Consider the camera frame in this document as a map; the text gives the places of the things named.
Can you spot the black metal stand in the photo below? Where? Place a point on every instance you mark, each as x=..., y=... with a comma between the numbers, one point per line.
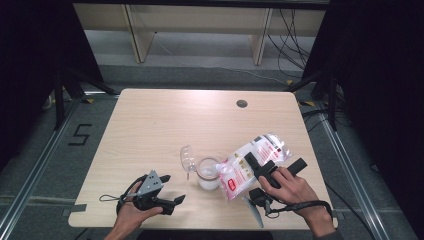
x=66, y=90
x=325, y=93

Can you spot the yellow black tape piece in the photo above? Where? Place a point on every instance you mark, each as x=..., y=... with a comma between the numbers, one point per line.
x=88, y=100
x=289, y=82
x=308, y=103

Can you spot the black curtain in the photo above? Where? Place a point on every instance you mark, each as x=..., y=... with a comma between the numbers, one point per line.
x=380, y=83
x=30, y=66

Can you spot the person's right hand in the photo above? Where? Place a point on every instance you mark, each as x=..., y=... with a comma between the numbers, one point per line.
x=293, y=191

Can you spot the person's left hand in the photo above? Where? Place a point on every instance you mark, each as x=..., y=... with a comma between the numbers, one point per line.
x=133, y=218

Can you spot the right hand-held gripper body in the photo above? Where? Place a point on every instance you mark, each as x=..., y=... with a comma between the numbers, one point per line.
x=261, y=198

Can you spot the metal floor rail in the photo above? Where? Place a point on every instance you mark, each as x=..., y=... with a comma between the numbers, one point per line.
x=33, y=170
x=350, y=170

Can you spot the grey round table grommet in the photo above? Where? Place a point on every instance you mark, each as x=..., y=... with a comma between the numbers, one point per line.
x=241, y=103

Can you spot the red and white sugar pouch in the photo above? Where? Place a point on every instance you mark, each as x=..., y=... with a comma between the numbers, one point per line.
x=245, y=166

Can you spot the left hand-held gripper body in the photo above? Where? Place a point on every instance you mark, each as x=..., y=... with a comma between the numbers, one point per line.
x=150, y=190

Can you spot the light wooden shelf unit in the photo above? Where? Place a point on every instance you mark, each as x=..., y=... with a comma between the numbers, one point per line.
x=200, y=20

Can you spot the dark tape strip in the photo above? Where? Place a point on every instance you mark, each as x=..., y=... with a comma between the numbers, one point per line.
x=76, y=209

